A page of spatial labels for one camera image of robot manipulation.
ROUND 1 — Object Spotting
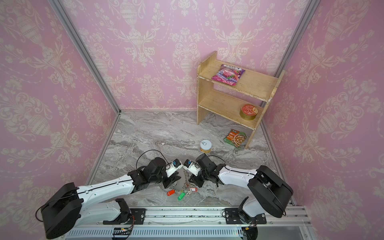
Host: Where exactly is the wooden two-tier shelf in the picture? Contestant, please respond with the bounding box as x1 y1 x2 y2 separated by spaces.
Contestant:
196 50 286 149

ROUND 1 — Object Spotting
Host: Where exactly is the red round tin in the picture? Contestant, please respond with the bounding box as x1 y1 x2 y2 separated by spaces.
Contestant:
240 105 258 121

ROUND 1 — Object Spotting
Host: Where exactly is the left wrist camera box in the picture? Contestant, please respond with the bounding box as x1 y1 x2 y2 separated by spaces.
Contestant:
166 159 183 178

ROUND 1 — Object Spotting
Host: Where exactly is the pink snack packet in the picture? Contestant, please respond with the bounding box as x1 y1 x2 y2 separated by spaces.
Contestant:
212 64 245 86

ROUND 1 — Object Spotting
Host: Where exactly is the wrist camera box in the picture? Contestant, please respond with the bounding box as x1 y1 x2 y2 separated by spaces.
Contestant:
166 159 183 178
183 159 201 176

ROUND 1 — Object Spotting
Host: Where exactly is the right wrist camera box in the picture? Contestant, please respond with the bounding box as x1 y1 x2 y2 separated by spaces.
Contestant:
183 159 201 176

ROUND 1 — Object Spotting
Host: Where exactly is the aluminium corner frame post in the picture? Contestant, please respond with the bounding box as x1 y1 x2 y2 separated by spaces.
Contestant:
48 0 121 115

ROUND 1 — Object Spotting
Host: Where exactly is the aluminium front rail base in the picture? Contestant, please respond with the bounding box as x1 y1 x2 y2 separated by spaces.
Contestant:
59 206 316 240

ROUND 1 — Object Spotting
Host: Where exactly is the green orange food packet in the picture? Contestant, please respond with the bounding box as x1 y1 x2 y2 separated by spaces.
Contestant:
224 129 247 148

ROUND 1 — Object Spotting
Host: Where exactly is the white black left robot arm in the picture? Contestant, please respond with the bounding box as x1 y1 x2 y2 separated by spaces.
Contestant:
37 157 183 240

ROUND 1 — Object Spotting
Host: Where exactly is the red key tag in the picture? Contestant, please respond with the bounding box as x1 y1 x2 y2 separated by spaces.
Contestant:
167 190 175 196

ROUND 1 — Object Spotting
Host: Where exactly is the right aluminium corner post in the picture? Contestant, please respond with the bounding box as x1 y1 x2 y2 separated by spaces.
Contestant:
274 0 320 77

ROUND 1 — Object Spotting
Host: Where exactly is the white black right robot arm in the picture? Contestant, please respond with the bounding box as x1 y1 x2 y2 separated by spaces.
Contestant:
184 154 294 224

